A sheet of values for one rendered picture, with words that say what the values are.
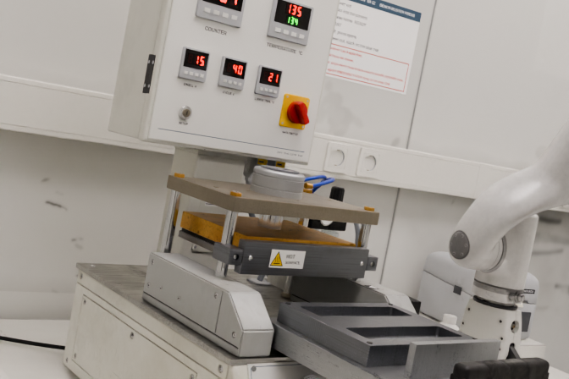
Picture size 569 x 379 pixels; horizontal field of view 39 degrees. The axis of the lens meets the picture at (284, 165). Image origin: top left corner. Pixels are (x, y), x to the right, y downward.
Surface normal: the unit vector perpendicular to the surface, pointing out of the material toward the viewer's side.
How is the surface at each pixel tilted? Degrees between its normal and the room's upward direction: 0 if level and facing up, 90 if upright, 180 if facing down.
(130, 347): 90
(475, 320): 91
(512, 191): 55
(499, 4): 90
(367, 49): 90
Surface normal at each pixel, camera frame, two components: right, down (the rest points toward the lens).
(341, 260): 0.60, 0.15
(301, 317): -0.77, -0.11
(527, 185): -0.25, -0.66
